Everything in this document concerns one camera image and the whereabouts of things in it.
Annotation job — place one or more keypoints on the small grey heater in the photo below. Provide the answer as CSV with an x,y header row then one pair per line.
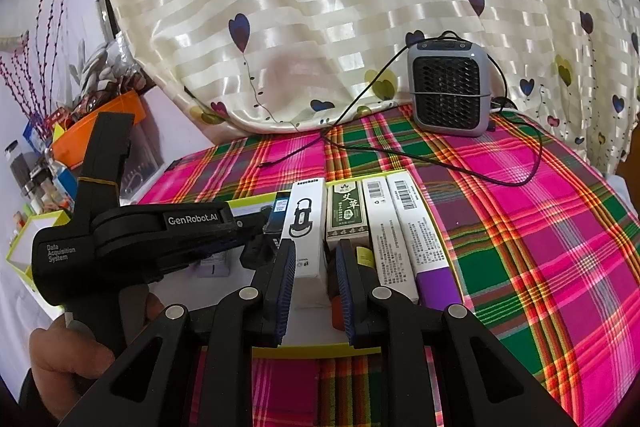
x,y
450,92

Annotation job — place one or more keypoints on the person's left hand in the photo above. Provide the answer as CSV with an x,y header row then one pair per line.
x,y
70,352

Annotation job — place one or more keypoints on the purple and white long box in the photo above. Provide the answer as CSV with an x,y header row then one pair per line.
x,y
425,247

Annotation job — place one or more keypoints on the purple decorative branches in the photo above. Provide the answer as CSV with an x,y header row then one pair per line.
x,y
35,72

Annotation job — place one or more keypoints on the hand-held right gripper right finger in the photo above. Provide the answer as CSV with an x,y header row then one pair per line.
x,y
346,292

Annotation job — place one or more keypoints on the cream striped heart curtain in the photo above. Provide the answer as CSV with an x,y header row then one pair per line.
x,y
350,7

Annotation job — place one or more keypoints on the orange plastic basket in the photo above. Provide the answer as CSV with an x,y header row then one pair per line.
x,y
72,139

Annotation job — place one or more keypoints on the clear storage box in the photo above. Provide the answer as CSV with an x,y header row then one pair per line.
x,y
145,162

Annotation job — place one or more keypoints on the yellow-green box with hole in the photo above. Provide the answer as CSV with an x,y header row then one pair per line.
x,y
30,252

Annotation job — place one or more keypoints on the brown bottle red cap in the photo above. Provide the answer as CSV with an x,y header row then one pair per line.
x,y
365,257

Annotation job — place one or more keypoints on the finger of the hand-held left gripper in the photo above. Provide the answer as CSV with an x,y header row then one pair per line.
x,y
259,257
252,225

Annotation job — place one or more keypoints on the silver foil snack bag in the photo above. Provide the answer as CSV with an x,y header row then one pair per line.
x,y
107,67

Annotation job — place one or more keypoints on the green printed box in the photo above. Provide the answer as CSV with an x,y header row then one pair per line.
x,y
347,212

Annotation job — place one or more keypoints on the yellow-green cardboard tray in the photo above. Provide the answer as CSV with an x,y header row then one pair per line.
x,y
300,351

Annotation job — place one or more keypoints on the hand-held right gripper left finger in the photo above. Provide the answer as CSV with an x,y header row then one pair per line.
x,y
286,287

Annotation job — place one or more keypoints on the dark glass jar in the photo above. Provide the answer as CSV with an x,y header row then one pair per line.
x,y
17,164

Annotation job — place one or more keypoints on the pink green plaid tablecloth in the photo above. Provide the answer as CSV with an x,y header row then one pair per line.
x,y
525,257

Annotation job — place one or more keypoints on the blue and white carton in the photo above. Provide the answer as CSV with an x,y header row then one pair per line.
x,y
37,134

